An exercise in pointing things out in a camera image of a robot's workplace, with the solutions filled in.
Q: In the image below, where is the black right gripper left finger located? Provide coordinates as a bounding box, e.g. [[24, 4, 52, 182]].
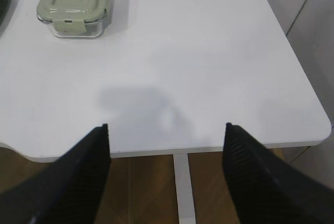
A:
[[1, 124, 111, 223]]

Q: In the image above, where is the green lid glass food container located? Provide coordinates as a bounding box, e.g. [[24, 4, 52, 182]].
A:
[[37, 0, 112, 39]]

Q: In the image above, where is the white table leg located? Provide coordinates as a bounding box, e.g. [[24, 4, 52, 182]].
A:
[[173, 154, 196, 224]]

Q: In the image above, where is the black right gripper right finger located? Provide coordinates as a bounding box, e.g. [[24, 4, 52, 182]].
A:
[[222, 123, 333, 223]]

